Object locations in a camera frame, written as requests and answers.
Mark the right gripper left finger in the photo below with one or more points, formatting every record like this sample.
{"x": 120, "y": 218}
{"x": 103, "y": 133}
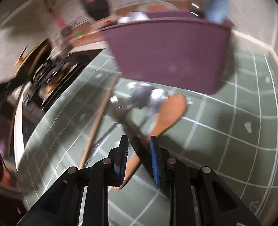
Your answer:
{"x": 121, "y": 161}

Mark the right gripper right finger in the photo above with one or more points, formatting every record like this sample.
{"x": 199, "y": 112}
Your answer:
{"x": 159, "y": 158}

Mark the wooden chopstick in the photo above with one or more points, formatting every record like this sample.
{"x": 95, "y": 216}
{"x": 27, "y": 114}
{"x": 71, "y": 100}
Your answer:
{"x": 96, "y": 123}

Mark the brown wooden spoon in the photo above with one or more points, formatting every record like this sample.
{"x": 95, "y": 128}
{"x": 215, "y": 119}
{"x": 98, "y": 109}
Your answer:
{"x": 170, "y": 112}

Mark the gold pot lid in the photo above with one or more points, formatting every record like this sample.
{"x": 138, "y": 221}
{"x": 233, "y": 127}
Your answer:
{"x": 34, "y": 59}

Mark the stainless steel spoon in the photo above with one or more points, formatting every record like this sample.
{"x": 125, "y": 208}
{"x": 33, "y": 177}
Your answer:
{"x": 145, "y": 95}

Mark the purple utensil holder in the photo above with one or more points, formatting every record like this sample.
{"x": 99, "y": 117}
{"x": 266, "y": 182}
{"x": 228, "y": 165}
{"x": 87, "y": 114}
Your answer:
{"x": 171, "y": 48}

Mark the light blue rice scoop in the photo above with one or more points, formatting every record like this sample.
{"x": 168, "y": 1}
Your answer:
{"x": 216, "y": 10}

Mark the cartoon couple wall sticker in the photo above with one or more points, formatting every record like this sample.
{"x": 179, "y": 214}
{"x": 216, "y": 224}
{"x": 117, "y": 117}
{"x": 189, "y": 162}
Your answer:
{"x": 96, "y": 9}

